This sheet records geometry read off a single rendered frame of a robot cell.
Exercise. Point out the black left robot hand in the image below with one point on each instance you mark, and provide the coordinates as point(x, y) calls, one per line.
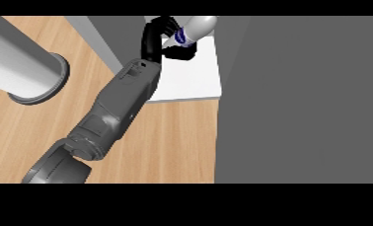
point(151, 40)

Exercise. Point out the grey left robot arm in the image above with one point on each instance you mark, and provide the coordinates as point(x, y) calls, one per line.
point(122, 101)

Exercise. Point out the grey cabinet side panel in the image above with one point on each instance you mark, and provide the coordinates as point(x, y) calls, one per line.
point(114, 37)

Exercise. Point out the white cabinet shelf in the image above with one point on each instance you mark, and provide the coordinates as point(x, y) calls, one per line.
point(190, 75)

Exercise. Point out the large dark grey cabinet door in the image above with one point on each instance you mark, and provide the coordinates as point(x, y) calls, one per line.
point(297, 100)

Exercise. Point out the white cylinder with grey base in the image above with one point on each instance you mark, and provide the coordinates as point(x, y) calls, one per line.
point(25, 67)

